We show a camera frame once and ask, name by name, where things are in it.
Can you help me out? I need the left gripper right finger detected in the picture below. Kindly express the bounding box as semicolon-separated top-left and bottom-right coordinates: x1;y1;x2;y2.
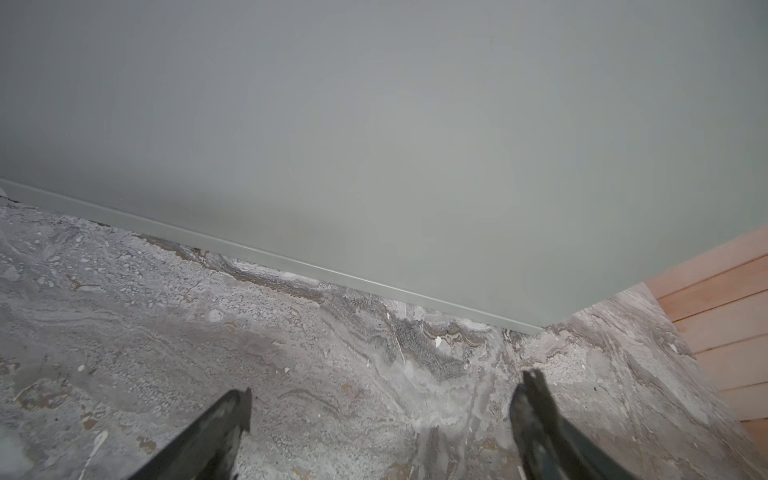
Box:
509;369;635;480

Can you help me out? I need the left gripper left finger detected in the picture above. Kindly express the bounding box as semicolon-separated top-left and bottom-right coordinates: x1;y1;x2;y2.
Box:
130;389;253;480

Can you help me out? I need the grey metal cabinet box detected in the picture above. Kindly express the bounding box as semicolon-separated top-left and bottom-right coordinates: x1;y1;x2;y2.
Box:
1;1;767;332

